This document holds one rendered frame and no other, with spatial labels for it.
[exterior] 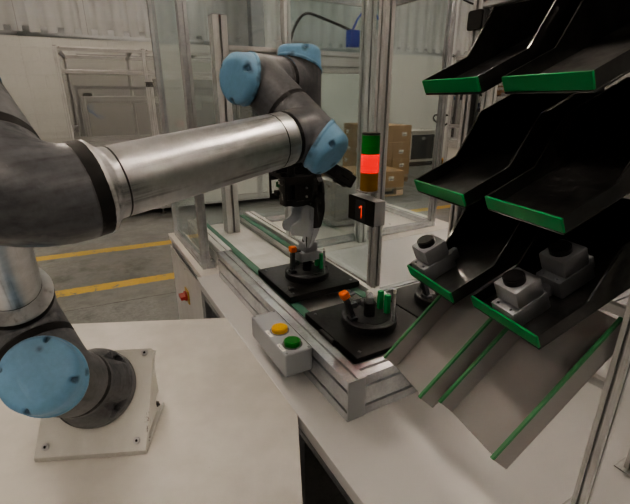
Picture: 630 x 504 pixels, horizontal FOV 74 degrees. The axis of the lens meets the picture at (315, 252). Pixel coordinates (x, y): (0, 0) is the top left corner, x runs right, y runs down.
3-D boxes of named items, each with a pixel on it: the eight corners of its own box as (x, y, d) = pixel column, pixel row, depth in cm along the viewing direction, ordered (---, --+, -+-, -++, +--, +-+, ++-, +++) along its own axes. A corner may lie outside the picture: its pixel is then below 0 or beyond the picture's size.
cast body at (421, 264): (428, 283, 75) (416, 252, 71) (414, 274, 78) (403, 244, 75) (466, 260, 76) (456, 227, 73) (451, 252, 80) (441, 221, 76)
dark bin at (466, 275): (453, 305, 68) (441, 269, 65) (410, 275, 80) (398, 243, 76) (585, 220, 72) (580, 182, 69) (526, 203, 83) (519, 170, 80)
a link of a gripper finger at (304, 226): (286, 251, 82) (285, 205, 79) (313, 246, 85) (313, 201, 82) (293, 256, 80) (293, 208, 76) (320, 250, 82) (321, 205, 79)
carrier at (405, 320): (356, 366, 92) (358, 316, 87) (305, 319, 111) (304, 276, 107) (437, 337, 103) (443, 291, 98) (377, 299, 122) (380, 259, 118)
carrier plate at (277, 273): (290, 304, 120) (290, 297, 119) (258, 275, 139) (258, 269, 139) (359, 286, 131) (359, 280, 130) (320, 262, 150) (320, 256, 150)
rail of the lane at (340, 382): (347, 422, 88) (348, 379, 84) (219, 276, 161) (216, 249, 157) (368, 413, 91) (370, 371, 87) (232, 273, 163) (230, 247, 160)
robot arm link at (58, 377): (57, 434, 71) (10, 436, 59) (22, 370, 75) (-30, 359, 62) (122, 388, 75) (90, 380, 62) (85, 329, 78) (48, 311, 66)
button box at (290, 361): (285, 378, 96) (285, 355, 94) (252, 335, 113) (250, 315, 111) (312, 369, 99) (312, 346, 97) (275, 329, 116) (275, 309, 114)
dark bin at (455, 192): (465, 209, 62) (453, 164, 59) (417, 191, 74) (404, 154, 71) (608, 123, 66) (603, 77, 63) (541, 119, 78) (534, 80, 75)
